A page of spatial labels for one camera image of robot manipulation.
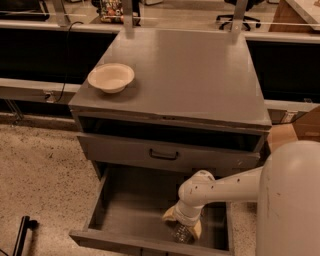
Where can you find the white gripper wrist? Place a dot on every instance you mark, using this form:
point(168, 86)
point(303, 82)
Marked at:
point(186, 218)

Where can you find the clear plastic water bottle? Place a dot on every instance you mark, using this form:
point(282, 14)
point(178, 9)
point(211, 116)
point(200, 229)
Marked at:
point(181, 234)

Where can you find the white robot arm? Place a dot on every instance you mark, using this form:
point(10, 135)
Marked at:
point(286, 190)

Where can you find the open grey lower drawer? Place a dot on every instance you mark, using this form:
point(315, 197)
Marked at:
point(127, 217)

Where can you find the grey top drawer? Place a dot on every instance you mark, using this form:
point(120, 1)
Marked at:
point(135, 152)

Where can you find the grey drawer cabinet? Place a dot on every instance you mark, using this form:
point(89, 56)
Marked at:
point(194, 88)

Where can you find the wooden counter with white top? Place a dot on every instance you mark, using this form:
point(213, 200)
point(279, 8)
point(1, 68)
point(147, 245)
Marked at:
point(297, 16)

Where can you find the open cardboard box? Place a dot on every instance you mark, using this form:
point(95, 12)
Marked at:
point(306, 127)

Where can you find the black metal bar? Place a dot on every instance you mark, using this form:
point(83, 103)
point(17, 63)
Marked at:
point(26, 224)

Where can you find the cream paper bowl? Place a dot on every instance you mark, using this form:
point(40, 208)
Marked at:
point(111, 77)

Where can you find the colourful snack bag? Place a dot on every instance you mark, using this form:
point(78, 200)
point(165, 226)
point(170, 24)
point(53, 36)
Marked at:
point(111, 11)

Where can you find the black office chair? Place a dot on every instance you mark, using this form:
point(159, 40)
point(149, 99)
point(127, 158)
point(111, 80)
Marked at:
point(238, 19)

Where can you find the black drawer handle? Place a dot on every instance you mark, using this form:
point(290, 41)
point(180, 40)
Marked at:
point(163, 156)

